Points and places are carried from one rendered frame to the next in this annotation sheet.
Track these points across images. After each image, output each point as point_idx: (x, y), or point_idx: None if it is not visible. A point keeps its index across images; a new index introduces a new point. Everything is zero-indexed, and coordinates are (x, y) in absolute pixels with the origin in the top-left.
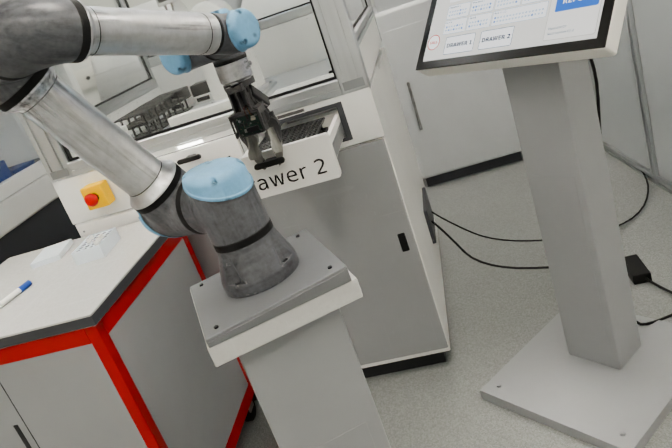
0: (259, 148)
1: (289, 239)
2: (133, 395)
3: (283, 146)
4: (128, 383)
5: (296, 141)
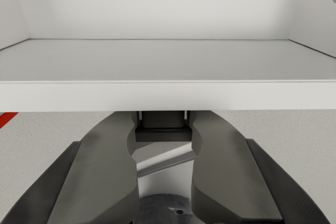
0: (129, 137)
1: (185, 170)
2: (10, 118)
3: (232, 108)
4: (2, 123)
5: (294, 97)
